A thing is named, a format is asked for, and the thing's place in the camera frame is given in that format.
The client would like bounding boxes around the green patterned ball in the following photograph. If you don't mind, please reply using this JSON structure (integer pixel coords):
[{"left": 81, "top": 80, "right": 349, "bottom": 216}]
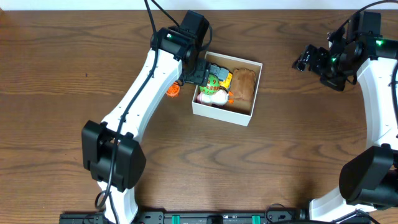
[{"left": 200, "top": 74, "right": 220, "bottom": 95}]

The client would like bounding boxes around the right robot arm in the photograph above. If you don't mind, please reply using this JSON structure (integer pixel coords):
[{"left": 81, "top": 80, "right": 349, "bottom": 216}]
[{"left": 292, "top": 30, "right": 397, "bottom": 223}]

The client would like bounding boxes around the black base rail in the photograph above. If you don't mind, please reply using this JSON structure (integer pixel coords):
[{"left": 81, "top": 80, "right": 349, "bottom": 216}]
[{"left": 58, "top": 205, "right": 309, "bottom": 224}]

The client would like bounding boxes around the brown plush toy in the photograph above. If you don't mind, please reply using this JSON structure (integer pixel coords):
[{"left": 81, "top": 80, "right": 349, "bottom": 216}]
[{"left": 229, "top": 68, "right": 256, "bottom": 101}]

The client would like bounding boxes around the white cardboard box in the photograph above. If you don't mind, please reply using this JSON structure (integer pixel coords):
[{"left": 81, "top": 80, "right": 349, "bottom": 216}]
[{"left": 192, "top": 51, "right": 262, "bottom": 126}]

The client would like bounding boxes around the yellow grey toy truck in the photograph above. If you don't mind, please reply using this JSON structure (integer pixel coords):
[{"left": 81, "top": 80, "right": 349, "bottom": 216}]
[{"left": 210, "top": 64, "right": 233, "bottom": 90}]

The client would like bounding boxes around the white pink duck toy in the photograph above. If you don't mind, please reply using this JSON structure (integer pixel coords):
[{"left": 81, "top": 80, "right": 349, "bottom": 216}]
[{"left": 196, "top": 90, "right": 234, "bottom": 106}]

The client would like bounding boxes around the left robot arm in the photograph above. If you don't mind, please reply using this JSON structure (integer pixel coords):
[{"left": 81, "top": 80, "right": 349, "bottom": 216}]
[{"left": 81, "top": 25, "right": 212, "bottom": 223}]

